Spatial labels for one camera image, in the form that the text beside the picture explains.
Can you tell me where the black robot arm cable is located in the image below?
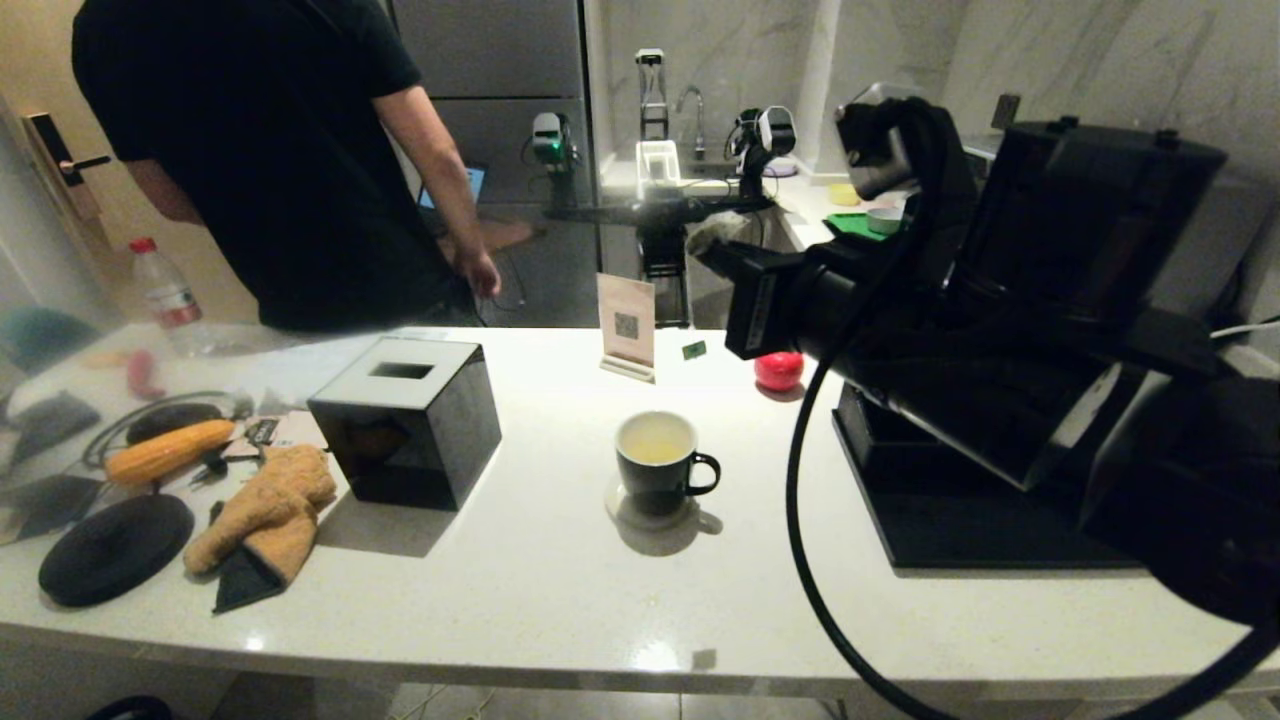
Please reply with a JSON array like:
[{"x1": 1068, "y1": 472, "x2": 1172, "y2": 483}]
[{"x1": 783, "y1": 95, "x2": 1280, "y2": 720}]

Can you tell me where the dark flat packet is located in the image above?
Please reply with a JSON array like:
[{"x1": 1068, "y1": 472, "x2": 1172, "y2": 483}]
[{"x1": 8, "y1": 392, "x2": 101, "y2": 463}]

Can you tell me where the teal rounded object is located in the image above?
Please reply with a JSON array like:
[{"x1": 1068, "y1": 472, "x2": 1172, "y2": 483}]
[{"x1": 0, "y1": 305, "x2": 98, "y2": 376}]

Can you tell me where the paper card black label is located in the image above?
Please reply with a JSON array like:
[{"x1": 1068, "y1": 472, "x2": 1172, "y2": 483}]
[{"x1": 225, "y1": 412, "x2": 331, "y2": 463}]

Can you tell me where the black mug white inside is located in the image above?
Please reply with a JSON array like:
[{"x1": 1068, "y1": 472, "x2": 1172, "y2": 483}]
[{"x1": 614, "y1": 411, "x2": 721, "y2": 518}]

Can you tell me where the white plastic container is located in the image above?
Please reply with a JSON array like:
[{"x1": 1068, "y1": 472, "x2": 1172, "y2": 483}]
[{"x1": 636, "y1": 140, "x2": 683, "y2": 201}]

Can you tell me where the clear water bottle red cap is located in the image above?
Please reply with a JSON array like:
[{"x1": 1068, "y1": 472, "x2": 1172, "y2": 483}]
[{"x1": 130, "y1": 238, "x2": 219, "y2": 359}]

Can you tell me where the black door lock with lever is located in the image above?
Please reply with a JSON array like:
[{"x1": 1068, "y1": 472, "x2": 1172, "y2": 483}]
[{"x1": 24, "y1": 115, "x2": 113, "y2": 223}]

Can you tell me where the white round coaster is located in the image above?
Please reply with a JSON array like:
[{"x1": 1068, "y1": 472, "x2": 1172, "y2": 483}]
[{"x1": 604, "y1": 472, "x2": 701, "y2": 531}]

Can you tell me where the black cube tissue box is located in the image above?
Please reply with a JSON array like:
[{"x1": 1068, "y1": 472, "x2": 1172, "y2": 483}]
[{"x1": 307, "y1": 338, "x2": 503, "y2": 512}]

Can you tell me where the chrome faucet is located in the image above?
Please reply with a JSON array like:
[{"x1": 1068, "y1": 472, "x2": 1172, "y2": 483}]
[{"x1": 675, "y1": 85, "x2": 707, "y2": 161}]

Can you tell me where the grey device green light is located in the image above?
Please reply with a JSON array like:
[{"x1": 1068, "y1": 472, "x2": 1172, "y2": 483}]
[{"x1": 530, "y1": 111, "x2": 579, "y2": 173}]

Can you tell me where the beige QR sign card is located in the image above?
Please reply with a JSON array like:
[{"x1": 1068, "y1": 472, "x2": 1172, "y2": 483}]
[{"x1": 596, "y1": 273, "x2": 657, "y2": 385}]

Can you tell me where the yellow toy corn cob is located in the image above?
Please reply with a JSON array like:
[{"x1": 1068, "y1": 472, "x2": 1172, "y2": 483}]
[{"x1": 106, "y1": 419, "x2": 238, "y2": 489}]

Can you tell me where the person in black shirt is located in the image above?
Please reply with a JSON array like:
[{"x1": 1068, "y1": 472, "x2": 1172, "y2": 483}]
[{"x1": 70, "y1": 0, "x2": 503, "y2": 333}]

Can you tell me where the black rectangular serving tray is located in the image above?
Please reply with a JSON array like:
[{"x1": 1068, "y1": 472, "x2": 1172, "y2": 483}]
[{"x1": 835, "y1": 385, "x2": 1141, "y2": 571}]

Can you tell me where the black round kettle base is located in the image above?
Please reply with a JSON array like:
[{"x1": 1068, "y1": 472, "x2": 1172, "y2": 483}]
[{"x1": 38, "y1": 493, "x2": 196, "y2": 608}]

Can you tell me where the beige wooden door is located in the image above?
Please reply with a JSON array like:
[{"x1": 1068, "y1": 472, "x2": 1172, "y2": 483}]
[{"x1": 0, "y1": 0, "x2": 261, "y2": 326}]

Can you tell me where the black table column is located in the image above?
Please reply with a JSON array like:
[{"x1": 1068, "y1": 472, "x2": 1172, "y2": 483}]
[{"x1": 638, "y1": 225, "x2": 693, "y2": 329}]

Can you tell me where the background robot arm with cables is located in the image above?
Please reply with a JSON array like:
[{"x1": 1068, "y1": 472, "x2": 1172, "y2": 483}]
[{"x1": 730, "y1": 105, "x2": 798, "y2": 198}]

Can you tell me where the black oval object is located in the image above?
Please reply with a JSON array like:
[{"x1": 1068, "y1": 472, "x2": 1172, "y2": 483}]
[{"x1": 127, "y1": 403, "x2": 226, "y2": 446}]

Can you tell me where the black background table top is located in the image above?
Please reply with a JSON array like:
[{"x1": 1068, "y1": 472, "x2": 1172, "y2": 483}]
[{"x1": 545, "y1": 195, "x2": 776, "y2": 227}]

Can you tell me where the black sachet holder box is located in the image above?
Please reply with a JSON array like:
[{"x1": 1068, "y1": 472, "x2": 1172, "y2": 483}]
[{"x1": 838, "y1": 385, "x2": 966, "y2": 483}]

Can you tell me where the open laptop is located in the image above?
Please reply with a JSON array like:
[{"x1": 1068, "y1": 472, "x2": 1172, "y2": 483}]
[{"x1": 418, "y1": 165, "x2": 489, "y2": 213}]

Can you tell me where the red toy tomato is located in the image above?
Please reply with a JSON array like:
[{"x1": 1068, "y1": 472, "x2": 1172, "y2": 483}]
[{"x1": 755, "y1": 352, "x2": 804, "y2": 393}]

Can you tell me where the black rounded plastic object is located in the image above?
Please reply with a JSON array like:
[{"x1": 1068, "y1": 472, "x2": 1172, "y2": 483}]
[{"x1": 85, "y1": 696, "x2": 176, "y2": 720}]

